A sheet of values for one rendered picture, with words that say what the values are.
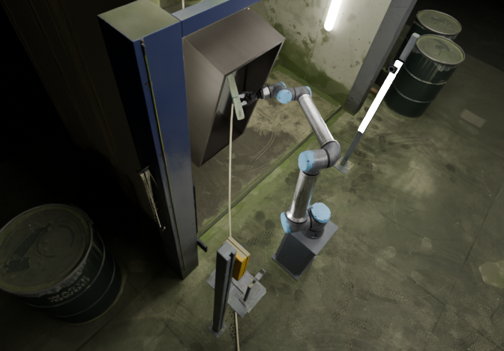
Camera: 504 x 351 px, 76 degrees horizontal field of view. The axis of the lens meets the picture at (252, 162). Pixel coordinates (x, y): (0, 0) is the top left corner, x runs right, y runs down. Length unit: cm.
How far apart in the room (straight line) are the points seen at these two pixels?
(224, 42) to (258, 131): 184
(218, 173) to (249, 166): 34
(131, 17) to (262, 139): 278
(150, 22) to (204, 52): 96
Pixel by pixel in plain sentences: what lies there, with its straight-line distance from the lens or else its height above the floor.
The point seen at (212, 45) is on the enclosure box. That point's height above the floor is 168.
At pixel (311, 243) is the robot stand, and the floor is 64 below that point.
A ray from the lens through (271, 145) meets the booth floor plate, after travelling 370.
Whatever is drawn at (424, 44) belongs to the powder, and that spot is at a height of 86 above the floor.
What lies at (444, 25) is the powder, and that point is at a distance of 510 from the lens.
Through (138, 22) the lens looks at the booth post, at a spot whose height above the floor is 229.
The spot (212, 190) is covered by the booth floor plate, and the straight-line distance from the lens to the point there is 329.
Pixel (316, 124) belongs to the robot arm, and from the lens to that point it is 204.
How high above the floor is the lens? 285
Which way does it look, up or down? 53 degrees down
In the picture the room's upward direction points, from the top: 10 degrees clockwise
